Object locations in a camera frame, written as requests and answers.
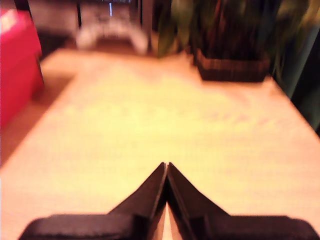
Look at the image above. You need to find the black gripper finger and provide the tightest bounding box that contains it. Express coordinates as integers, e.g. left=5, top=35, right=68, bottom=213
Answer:
left=166, top=161, right=319, bottom=240
left=18, top=161, right=168, bottom=240

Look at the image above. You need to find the red Nike shoebox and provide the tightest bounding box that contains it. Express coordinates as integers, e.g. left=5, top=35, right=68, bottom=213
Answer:
left=0, top=8, right=45, bottom=131

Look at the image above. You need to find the black plant pot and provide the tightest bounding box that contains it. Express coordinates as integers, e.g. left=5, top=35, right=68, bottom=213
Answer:
left=195, top=48, right=273, bottom=84

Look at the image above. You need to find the wide computer monitor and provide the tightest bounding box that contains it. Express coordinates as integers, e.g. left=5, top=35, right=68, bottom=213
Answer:
left=75, top=0, right=154, bottom=55

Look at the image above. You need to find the green leafy houseplant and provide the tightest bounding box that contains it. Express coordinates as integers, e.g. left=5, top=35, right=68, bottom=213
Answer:
left=152, top=0, right=320, bottom=136

